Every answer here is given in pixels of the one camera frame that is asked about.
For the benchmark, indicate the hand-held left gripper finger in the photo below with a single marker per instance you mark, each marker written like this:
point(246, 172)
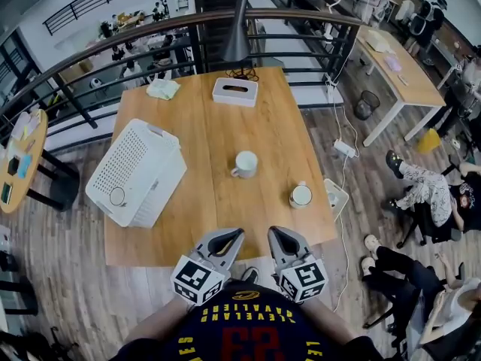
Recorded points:
point(233, 259)
point(214, 236)

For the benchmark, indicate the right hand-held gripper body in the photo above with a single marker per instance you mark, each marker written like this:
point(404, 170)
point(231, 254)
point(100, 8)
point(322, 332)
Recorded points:
point(304, 282)

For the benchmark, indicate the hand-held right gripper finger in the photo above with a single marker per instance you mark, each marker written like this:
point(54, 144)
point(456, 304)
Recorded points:
point(274, 250)
point(305, 252)

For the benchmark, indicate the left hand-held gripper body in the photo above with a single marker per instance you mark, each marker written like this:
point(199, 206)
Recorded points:
point(195, 280)

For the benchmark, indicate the plain white mug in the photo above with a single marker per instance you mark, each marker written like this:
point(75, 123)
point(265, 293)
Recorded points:
point(246, 164)

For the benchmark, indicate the white plastic basket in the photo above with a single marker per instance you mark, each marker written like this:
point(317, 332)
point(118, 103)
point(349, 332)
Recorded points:
point(150, 179)

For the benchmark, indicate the white mug with pattern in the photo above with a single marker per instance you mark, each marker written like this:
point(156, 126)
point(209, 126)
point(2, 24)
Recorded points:
point(117, 196)

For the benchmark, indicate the person's right forearm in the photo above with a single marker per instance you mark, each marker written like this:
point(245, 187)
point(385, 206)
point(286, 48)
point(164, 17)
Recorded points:
point(330, 322)

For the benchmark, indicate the person's left forearm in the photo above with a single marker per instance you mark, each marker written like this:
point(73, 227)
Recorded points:
point(158, 325)

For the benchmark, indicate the white tissue box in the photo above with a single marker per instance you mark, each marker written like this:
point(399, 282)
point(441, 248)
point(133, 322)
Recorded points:
point(235, 96)

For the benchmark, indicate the small black box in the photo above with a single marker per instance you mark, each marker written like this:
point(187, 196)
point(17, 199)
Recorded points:
point(13, 165)

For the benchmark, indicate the cream tissue box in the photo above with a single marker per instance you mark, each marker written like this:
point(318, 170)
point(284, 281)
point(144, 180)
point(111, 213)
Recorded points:
point(377, 40)

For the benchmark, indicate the person's right shoe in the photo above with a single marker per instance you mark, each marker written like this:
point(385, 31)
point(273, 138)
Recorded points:
point(250, 275)

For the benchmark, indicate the white floor bin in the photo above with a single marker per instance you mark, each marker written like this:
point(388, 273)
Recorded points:
point(337, 201)

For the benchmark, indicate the person's dark blue jersey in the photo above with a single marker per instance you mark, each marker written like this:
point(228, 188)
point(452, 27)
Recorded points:
point(244, 333)

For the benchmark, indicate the black office chair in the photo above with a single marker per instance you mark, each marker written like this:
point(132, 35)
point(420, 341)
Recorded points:
point(406, 314)
point(432, 228)

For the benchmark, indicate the white power strip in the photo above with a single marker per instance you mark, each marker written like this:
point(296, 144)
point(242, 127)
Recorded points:
point(344, 148)

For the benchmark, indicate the pale green folded cloth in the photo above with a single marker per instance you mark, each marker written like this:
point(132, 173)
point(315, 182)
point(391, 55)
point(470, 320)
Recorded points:
point(162, 89)

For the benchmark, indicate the black mesh waste basket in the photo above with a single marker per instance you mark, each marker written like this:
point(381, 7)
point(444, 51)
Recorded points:
point(367, 105)

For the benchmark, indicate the yellow bag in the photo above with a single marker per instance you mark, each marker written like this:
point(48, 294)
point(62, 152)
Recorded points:
point(428, 141)

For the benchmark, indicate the black stool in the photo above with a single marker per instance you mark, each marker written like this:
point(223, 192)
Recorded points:
point(19, 288)

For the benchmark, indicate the black cone desk lamp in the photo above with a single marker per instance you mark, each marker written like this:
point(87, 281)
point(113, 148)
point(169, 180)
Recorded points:
point(236, 43)

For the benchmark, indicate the round wooden table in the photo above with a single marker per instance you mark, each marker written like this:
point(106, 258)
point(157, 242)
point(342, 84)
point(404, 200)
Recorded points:
point(37, 152)

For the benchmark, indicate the long wooden table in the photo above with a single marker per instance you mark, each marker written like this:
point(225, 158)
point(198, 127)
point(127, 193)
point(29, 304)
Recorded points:
point(413, 85)

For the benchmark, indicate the light blue cloth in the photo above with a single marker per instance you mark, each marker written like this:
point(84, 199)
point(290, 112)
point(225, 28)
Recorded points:
point(24, 167)

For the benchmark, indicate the green book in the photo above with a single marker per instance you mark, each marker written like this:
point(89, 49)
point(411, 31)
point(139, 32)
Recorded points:
point(6, 193)

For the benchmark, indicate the pink packet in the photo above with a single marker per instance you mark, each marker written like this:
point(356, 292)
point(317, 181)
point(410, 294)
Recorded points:
point(391, 62)

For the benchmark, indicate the pastel paper stack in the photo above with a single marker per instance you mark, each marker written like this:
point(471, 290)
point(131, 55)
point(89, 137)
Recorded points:
point(24, 124)

